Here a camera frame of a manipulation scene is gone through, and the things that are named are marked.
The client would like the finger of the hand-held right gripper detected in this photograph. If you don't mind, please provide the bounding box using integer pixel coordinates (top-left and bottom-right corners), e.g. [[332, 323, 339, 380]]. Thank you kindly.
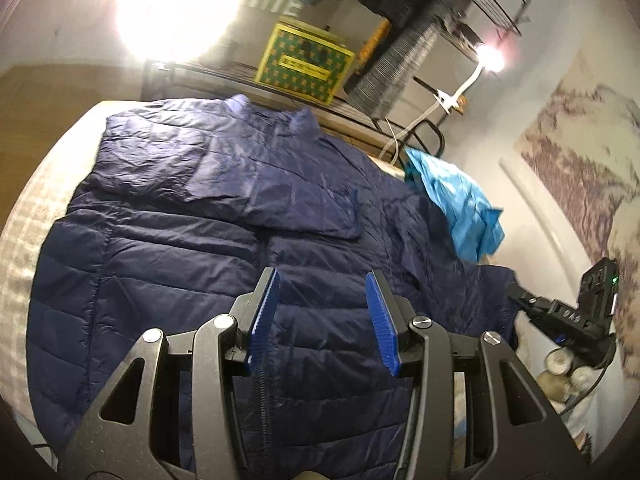
[[505, 282, 557, 325]]

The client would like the navy puffer jacket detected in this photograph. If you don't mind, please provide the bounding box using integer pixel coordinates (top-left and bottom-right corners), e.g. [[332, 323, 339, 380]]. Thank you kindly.
[[25, 94, 522, 472]]

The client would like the yellow green patterned box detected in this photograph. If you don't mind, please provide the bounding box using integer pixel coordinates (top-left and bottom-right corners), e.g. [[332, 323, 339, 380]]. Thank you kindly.
[[254, 22, 356, 106]]

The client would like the yellow orange hanging item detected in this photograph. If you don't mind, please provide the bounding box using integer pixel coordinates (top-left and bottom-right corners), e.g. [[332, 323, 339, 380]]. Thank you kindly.
[[359, 19, 392, 62]]

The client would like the round bright ring lamp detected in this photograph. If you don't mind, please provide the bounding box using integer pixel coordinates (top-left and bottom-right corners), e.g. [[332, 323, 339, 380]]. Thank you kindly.
[[114, 0, 242, 62]]

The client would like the black metal clothes rack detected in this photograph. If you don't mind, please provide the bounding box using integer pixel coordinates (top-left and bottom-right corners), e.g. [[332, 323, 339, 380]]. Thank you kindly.
[[142, 0, 537, 171]]

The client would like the person's right hand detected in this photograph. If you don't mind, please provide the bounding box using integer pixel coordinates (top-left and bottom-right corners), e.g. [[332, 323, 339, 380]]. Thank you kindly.
[[537, 348, 594, 402]]

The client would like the white clamp lamp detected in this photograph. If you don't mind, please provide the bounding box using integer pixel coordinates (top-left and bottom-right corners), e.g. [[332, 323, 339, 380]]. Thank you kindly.
[[434, 44, 507, 111]]

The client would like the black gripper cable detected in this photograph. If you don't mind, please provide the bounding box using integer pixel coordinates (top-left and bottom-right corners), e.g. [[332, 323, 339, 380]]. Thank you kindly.
[[559, 344, 620, 413]]

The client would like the light blue garment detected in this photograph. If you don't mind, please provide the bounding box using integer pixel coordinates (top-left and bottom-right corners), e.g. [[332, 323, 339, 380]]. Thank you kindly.
[[402, 147, 506, 264]]

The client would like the bed with plaid sheet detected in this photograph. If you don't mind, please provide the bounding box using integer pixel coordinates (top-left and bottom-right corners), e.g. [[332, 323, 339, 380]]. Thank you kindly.
[[0, 99, 523, 466]]

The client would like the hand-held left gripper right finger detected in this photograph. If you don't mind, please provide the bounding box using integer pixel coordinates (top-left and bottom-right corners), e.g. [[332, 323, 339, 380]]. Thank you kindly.
[[364, 269, 592, 480]]

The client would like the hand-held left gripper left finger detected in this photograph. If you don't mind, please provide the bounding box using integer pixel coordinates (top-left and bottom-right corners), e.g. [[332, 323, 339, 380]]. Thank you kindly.
[[60, 267, 281, 480]]

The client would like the grey ribbed hanging garment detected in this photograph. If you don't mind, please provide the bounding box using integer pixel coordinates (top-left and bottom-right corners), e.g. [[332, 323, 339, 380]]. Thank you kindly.
[[344, 7, 453, 117]]

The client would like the white lamp cable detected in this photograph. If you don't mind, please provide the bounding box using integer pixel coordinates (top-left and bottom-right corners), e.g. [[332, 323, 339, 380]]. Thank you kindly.
[[379, 104, 442, 162]]

